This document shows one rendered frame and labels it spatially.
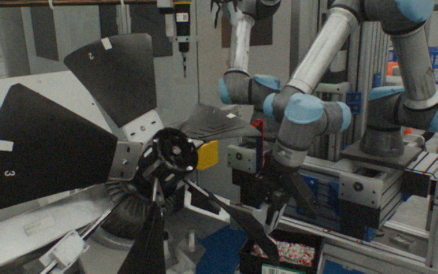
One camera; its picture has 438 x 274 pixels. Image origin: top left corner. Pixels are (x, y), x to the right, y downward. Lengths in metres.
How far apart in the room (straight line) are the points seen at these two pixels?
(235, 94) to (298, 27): 6.13
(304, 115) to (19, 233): 0.60
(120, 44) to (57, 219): 0.45
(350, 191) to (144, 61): 0.80
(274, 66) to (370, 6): 4.50
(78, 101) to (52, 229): 0.45
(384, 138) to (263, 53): 4.11
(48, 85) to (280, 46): 4.69
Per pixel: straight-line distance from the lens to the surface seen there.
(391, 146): 1.46
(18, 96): 0.79
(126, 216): 0.95
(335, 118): 0.92
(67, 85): 1.21
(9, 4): 1.05
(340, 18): 1.14
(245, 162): 1.59
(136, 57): 1.01
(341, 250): 1.27
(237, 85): 1.66
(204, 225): 1.10
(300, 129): 0.84
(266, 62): 5.48
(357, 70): 1.65
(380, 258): 1.25
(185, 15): 0.91
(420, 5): 1.12
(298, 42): 7.73
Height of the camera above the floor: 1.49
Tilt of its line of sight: 15 degrees down
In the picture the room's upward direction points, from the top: 1 degrees counter-clockwise
